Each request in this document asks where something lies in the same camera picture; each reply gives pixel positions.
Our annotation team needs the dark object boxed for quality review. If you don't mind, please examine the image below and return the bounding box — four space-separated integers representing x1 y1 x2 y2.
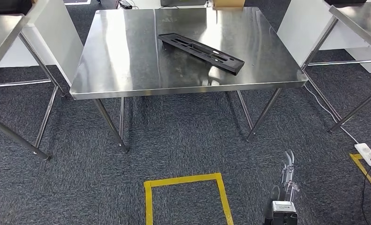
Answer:
0 0 34 16

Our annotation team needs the white power strip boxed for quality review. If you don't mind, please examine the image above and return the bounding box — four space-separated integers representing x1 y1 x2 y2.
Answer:
354 143 371 168

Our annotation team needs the black flat object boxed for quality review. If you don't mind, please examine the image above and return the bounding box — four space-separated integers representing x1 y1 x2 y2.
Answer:
324 0 368 6

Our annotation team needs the cardboard box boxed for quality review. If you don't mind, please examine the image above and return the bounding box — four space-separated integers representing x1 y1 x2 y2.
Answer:
212 0 246 9

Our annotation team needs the white power cable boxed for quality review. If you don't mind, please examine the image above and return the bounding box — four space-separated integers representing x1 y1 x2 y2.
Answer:
303 84 360 145

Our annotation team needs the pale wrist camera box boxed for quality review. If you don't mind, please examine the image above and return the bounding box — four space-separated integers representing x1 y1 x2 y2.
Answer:
272 201 299 225

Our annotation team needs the yellow floor tape square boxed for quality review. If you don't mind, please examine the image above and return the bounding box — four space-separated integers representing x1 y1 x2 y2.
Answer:
144 172 235 225

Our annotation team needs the black plastic car part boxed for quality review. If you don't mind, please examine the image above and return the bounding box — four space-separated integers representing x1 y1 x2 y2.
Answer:
157 33 246 76

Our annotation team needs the black floor cable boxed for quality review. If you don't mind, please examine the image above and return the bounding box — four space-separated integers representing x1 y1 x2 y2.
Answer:
360 160 371 225

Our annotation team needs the stainless steel table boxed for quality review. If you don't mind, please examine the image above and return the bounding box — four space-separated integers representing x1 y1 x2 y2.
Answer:
301 3 371 134
0 0 67 162
69 7 309 154

